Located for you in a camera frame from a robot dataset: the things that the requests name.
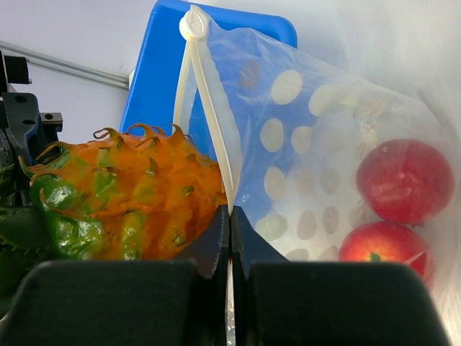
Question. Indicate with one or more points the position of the dark red toy pomegranate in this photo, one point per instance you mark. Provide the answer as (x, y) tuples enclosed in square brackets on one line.
[(405, 181)]

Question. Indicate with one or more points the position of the orange toy pineapple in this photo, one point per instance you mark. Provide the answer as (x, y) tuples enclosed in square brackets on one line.
[(117, 197)]

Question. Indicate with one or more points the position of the blue plastic tray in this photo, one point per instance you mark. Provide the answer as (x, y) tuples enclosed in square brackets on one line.
[(153, 89)]

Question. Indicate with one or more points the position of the clear zip top bag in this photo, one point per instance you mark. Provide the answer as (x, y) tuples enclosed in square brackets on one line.
[(304, 203)]

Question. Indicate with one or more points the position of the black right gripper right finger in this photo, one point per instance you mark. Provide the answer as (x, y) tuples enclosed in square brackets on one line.
[(279, 302)]

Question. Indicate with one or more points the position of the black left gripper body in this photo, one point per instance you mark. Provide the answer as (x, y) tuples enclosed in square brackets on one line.
[(25, 131)]

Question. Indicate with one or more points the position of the red toy apple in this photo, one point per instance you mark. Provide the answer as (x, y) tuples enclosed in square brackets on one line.
[(389, 242)]

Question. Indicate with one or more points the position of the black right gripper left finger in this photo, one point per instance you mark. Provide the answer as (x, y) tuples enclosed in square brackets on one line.
[(180, 301)]

